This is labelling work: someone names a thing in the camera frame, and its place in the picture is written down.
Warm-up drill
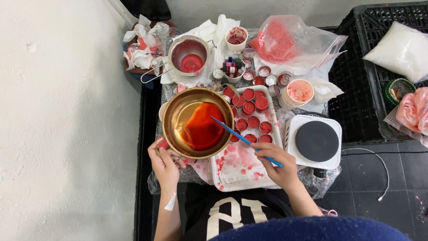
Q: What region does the person's left hand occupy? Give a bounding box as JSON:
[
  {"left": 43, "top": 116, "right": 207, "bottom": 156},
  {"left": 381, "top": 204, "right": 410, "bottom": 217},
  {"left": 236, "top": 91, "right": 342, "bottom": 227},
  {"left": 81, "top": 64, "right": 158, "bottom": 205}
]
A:
[{"left": 148, "top": 137, "right": 186, "bottom": 195}]

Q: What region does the person's right hand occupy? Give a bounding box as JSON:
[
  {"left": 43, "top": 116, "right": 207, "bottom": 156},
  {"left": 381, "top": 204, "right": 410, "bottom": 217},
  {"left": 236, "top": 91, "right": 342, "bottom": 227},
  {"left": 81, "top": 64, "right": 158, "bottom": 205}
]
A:
[{"left": 250, "top": 142, "right": 301, "bottom": 191}]

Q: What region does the gold pot with red wax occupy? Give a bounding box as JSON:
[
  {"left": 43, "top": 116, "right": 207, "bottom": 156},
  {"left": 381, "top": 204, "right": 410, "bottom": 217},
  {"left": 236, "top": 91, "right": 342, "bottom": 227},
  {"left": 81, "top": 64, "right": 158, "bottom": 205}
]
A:
[{"left": 155, "top": 87, "right": 235, "bottom": 165}]

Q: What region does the blue stirring stick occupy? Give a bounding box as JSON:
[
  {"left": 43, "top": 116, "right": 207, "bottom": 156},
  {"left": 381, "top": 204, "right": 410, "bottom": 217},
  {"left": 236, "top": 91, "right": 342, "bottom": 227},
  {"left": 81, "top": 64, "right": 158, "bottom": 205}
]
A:
[{"left": 210, "top": 116, "right": 283, "bottom": 168}]

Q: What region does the white bandage strip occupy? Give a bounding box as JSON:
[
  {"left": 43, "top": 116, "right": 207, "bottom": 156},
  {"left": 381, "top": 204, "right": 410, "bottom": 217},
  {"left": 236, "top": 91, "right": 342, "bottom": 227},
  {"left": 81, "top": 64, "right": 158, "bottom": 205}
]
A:
[{"left": 163, "top": 191, "right": 177, "bottom": 212}]

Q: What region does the clear plastic table cover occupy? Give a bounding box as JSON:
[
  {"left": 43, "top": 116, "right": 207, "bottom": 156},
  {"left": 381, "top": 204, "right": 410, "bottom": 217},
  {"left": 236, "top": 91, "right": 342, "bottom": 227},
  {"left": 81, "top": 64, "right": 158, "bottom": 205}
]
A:
[{"left": 147, "top": 27, "right": 342, "bottom": 200}]

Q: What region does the white electric hot plate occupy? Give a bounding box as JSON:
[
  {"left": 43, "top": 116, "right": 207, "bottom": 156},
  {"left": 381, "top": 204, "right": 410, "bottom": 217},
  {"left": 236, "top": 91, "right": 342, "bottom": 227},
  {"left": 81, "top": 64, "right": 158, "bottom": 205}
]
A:
[{"left": 284, "top": 114, "right": 342, "bottom": 171}]

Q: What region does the stained paper towel sheet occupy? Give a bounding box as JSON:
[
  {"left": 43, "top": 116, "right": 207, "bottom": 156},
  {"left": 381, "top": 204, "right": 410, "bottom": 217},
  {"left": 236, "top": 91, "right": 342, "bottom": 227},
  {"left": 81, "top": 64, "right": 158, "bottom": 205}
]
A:
[{"left": 217, "top": 143, "right": 269, "bottom": 184}]

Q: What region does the white plastic tray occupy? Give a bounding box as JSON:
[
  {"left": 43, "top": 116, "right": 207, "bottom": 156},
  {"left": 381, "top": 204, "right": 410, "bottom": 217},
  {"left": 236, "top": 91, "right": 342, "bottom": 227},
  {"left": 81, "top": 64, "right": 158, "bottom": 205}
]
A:
[{"left": 210, "top": 85, "right": 285, "bottom": 192}]

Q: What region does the person's black printed shirt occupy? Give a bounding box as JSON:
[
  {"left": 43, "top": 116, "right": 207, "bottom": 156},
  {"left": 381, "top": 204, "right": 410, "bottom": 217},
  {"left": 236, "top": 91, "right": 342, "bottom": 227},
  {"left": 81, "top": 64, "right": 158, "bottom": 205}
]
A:
[{"left": 182, "top": 187, "right": 295, "bottom": 241}]

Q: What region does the small pink band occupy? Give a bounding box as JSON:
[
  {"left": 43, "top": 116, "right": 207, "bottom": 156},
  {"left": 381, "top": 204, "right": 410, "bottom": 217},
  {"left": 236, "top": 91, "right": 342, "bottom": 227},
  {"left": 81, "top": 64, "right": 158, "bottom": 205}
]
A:
[{"left": 319, "top": 207, "right": 338, "bottom": 218}]

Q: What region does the navy blue fleece garment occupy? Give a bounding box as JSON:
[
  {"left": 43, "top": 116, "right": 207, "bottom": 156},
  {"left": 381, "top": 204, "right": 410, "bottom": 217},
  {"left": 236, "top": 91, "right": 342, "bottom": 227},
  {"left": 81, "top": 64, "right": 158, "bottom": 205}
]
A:
[{"left": 207, "top": 216, "right": 414, "bottom": 241}]

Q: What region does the group of red wax tins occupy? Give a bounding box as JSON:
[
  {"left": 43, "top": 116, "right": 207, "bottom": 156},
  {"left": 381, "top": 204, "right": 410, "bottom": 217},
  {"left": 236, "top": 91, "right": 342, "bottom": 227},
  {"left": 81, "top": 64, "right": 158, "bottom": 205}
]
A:
[{"left": 222, "top": 86, "right": 274, "bottom": 144}]

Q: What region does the stack of stained paper cups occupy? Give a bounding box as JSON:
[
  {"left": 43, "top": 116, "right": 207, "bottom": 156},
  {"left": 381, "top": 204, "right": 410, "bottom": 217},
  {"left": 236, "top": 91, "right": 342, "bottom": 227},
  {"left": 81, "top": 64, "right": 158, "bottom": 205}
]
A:
[{"left": 278, "top": 79, "right": 315, "bottom": 111}]

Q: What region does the crumpled white tissue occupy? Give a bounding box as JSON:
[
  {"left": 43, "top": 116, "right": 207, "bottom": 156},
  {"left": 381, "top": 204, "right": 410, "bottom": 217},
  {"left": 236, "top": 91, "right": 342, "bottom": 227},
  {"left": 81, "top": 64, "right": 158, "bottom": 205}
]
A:
[{"left": 307, "top": 78, "right": 345, "bottom": 104}]

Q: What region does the cluster of silver wick tins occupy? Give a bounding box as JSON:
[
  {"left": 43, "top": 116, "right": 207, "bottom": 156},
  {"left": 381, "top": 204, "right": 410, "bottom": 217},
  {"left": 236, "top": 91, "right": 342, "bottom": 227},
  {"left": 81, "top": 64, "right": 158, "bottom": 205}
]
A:
[{"left": 212, "top": 48, "right": 292, "bottom": 98}]

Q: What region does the black plastic crate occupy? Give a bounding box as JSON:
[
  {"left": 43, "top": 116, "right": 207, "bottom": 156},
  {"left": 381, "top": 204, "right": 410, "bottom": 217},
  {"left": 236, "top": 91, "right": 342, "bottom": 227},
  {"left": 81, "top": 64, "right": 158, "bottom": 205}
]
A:
[{"left": 327, "top": 1, "right": 428, "bottom": 145}]

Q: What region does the bowl of small dye bottles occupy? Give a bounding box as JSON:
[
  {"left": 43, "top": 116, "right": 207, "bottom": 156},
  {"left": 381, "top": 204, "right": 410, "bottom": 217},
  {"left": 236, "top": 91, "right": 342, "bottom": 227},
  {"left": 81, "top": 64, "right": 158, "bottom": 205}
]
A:
[{"left": 220, "top": 55, "right": 247, "bottom": 84}]

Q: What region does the bin of crumpled stained tissues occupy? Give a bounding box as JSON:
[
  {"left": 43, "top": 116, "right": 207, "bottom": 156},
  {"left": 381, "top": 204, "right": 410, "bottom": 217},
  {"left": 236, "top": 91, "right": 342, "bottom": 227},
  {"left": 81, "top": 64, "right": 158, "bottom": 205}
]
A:
[{"left": 122, "top": 15, "right": 172, "bottom": 76}]

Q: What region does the silver pot with red wax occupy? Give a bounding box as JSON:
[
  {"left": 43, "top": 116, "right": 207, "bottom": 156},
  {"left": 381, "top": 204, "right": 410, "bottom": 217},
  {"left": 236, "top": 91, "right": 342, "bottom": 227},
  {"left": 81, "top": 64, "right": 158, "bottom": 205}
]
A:
[{"left": 140, "top": 35, "right": 217, "bottom": 84}]

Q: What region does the plastic bag of red wax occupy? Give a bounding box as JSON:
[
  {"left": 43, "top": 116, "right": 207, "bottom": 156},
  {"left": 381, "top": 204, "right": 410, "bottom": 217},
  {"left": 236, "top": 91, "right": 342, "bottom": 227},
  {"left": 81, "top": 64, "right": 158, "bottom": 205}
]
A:
[{"left": 248, "top": 15, "right": 348, "bottom": 76}]

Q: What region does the red stained paper cup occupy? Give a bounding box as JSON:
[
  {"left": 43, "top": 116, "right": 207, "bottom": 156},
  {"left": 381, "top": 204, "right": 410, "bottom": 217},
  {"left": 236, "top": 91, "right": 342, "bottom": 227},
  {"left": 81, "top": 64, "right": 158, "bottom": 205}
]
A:
[{"left": 225, "top": 26, "right": 249, "bottom": 52}]

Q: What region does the green woven basket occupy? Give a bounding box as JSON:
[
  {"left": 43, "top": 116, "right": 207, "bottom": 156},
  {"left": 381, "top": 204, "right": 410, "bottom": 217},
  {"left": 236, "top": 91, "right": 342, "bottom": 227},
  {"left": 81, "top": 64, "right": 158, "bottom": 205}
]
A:
[{"left": 383, "top": 78, "right": 417, "bottom": 108}]

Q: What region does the pink plastic bag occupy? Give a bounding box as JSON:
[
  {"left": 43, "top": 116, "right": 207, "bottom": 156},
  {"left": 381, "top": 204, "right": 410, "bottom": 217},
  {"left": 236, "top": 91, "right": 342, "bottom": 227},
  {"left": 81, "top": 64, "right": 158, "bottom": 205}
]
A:
[{"left": 396, "top": 87, "right": 428, "bottom": 136}]

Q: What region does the bag of white wax flakes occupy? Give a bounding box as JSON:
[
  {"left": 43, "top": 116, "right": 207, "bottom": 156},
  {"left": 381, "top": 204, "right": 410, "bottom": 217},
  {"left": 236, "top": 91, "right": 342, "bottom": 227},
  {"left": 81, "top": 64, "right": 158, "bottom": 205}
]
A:
[{"left": 362, "top": 21, "right": 428, "bottom": 84}]

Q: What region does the white cable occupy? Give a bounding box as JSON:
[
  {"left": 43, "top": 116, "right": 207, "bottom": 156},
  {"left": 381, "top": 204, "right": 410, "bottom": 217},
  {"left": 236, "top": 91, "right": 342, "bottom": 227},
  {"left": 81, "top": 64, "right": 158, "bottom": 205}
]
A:
[{"left": 341, "top": 148, "right": 390, "bottom": 202}]

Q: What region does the black cable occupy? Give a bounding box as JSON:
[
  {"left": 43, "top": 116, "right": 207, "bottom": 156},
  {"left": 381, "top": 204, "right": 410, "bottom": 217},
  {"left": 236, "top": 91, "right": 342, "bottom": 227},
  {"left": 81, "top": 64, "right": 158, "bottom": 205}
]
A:
[{"left": 341, "top": 150, "right": 428, "bottom": 156}]

